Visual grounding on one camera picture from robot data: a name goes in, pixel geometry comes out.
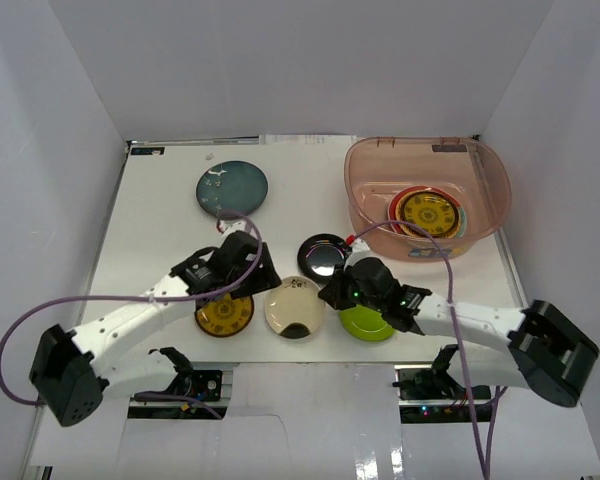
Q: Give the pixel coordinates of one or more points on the dark blue ceramic plate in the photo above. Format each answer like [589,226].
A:
[232,186]

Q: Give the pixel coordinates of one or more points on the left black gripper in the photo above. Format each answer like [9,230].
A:
[262,275]

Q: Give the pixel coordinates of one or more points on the lime green plate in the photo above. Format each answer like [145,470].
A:
[365,324]

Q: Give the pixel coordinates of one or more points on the glossy black plate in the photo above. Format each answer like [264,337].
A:
[320,255]

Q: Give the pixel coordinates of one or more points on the pink translucent plastic bin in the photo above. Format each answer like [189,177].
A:
[379,171]

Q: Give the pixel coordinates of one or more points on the papers at table back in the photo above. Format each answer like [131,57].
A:
[308,139]

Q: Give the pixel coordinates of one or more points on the red and teal plate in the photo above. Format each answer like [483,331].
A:
[392,210]

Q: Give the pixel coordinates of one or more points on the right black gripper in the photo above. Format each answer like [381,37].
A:
[333,293]

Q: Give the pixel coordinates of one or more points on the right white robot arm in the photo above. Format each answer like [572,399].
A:
[537,347]

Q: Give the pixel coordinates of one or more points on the cream plate with black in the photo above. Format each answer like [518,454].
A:
[293,310]

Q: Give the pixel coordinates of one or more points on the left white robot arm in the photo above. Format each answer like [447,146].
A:
[74,371]

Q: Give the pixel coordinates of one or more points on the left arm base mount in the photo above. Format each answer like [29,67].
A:
[196,395]

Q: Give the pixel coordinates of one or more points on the yellow patterned plate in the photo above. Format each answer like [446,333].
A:
[225,317]
[431,211]

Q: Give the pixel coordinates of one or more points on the black label sticker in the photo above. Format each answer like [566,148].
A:
[146,151]

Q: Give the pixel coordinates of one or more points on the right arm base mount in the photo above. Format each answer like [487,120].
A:
[427,397]

